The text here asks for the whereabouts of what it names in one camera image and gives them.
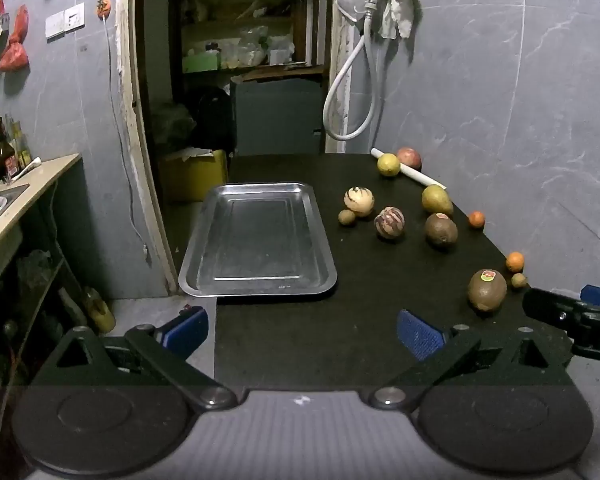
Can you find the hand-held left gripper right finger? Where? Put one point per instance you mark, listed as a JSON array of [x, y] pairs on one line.
[[420, 332]]

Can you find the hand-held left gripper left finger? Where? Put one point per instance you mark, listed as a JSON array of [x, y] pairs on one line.
[[187, 330]]

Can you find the small brown fruit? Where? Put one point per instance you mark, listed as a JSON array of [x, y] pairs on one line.
[[519, 280], [346, 217]]

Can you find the small orange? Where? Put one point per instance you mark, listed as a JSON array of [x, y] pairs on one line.
[[514, 261], [476, 219]]

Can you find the dark striped pepino melon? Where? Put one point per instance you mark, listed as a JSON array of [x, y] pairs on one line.
[[390, 223]]

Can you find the metal tray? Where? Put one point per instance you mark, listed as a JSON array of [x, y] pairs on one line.
[[260, 240]]

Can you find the pale striped pepino melon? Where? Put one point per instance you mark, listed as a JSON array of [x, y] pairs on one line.
[[359, 202]]

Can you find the yellow lemon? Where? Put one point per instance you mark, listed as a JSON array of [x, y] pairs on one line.
[[389, 165]]

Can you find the yellow jug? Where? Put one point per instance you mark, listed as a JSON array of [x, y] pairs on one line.
[[100, 312]]

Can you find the yellow box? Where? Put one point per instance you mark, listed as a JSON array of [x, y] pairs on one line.
[[200, 175]]

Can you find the red apple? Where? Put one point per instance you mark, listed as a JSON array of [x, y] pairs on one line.
[[411, 157]]

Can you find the beige kitchen counter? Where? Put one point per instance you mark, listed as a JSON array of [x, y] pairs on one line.
[[35, 185]]

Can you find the dark bag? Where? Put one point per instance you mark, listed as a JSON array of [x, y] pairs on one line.
[[212, 115]]

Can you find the metal sink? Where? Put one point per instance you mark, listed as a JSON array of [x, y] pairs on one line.
[[0, 200]]

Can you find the white spoon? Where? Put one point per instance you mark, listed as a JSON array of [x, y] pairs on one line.
[[27, 166]]

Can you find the grey cabinet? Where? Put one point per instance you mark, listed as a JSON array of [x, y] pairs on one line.
[[280, 115]]

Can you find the dark sauce bottle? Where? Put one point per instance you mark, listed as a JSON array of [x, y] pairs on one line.
[[3, 155]]

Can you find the green box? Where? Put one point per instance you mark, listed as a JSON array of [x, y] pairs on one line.
[[200, 62]]

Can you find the red plastic bag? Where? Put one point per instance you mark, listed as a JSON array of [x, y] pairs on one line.
[[14, 56], [20, 25]]

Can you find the grey rag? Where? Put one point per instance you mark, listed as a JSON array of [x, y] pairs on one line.
[[397, 7]]

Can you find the wall tap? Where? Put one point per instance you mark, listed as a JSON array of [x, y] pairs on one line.
[[372, 4]]

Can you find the white wall switch plate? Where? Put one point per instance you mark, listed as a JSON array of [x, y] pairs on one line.
[[75, 17], [55, 25]]

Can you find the orange wall hook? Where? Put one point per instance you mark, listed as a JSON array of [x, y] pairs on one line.
[[103, 6]]

